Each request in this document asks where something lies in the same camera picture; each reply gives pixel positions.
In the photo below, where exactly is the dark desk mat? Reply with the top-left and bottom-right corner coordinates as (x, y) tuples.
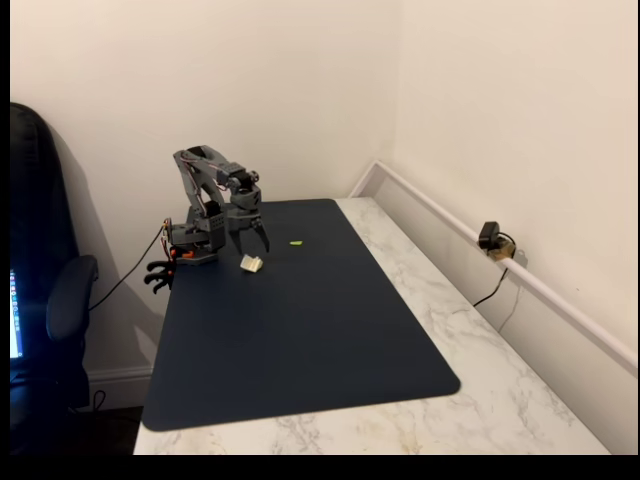
(141, 198), (462, 433)

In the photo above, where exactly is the black clamp with orange tips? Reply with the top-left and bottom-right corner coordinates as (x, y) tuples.
(143, 247), (179, 297)

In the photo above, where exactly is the white skirting board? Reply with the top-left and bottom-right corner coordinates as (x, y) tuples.
(87, 366), (154, 401)

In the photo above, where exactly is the black office chair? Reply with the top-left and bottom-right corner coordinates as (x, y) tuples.
(9, 102), (101, 456)

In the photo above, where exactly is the black webcam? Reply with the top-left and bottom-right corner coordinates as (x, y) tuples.
(477, 221), (501, 250)

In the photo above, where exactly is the laptop with lit screen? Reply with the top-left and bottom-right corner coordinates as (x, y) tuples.
(9, 268), (25, 360)

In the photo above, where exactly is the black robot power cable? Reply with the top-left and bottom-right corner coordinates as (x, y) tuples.
(88, 224), (169, 311)

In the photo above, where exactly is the black looped cable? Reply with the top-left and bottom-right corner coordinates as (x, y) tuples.
(74, 388), (108, 414)

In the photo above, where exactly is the tan webcam mount block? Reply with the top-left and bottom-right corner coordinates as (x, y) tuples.
(488, 239), (519, 264)

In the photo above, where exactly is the black webcam cable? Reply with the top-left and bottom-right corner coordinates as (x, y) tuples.
(471, 230), (517, 308)

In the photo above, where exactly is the white wall ledge trim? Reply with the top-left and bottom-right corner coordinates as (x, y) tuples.
(348, 159), (640, 379)

